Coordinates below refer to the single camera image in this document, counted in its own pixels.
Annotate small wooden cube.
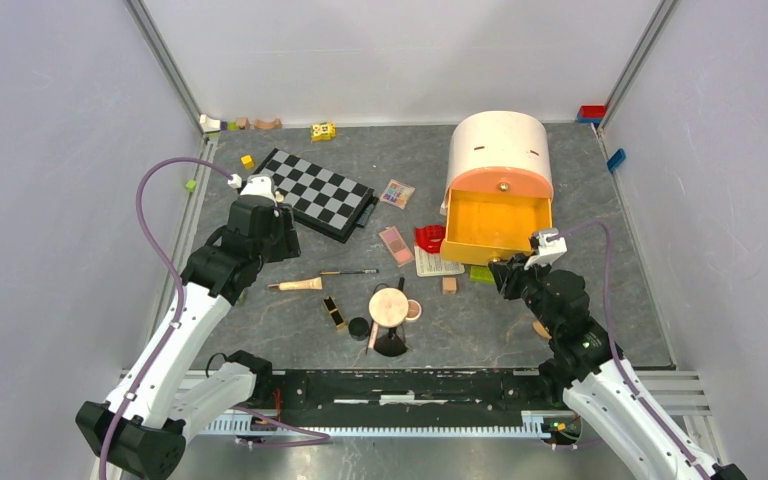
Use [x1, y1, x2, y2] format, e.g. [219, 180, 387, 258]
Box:
[442, 276, 458, 294]

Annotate small black round jar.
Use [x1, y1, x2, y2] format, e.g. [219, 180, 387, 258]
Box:
[348, 317, 371, 341]

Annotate yellow toy block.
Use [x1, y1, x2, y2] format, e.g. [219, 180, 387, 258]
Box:
[310, 122, 336, 142]

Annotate black white chessboard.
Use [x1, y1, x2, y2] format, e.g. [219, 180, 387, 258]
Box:
[254, 148, 378, 243]

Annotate black gold lipstick case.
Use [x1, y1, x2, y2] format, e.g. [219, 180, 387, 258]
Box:
[322, 296, 347, 330]

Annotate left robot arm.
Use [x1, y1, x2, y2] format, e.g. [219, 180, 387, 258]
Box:
[76, 175, 300, 479]

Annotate black mascara tube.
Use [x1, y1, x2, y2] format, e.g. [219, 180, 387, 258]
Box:
[356, 202, 376, 228]

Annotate orange makeup sponge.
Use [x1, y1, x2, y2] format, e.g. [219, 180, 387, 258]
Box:
[532, 320, 552, 340]

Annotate beige concealer tube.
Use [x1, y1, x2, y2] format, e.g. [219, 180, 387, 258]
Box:
[268, 276, 323, 292]

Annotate white corner bracket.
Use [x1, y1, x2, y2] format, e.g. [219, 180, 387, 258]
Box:
[198, 114, 223, 134]

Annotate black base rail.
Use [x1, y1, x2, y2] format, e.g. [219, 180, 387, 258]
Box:
[244, 368, 572, 429]

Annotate green lego brick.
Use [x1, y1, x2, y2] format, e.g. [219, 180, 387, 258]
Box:
[469, 265, 494, 284]

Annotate pink blush palette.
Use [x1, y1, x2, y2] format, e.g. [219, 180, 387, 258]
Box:
[379, 226, 414, 267]

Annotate blue block by wall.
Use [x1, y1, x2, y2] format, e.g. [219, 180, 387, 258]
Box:
[606, 148, 627, 173]

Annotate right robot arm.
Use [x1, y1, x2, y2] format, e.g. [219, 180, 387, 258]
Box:
[488, 228, 745, 479]

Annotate colourful eyeshadow palette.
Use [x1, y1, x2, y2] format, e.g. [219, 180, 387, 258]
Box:
[380, 179, 415, 210]

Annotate round pink powder compact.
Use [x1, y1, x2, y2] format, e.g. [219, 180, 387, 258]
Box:
[368, 287, 422, 328]

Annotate red blue blocks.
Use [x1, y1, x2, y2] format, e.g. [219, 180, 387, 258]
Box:
[576, 104, 607, 124]

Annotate round drawer organizer box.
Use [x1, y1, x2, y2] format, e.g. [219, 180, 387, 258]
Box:
[440, 111, 554, 265]

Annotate yellow cube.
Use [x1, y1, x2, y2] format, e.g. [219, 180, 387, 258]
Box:
[241, 155, 255, 169]

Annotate black makeup brush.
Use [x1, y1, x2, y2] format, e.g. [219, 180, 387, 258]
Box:
[374, 277, 408, 358]

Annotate wooden arch block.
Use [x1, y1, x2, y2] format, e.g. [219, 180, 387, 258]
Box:
[252, 118, 283, 130]

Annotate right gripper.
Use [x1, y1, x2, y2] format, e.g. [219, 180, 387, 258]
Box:
[487, 250, 560, 336]

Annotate red plastic arch toy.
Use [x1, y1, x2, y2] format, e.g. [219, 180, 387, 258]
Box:
[414, 224, 446, 254]

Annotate black eyeliner pencil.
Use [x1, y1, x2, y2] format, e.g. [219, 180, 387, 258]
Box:
[318, 268, 379, 276]

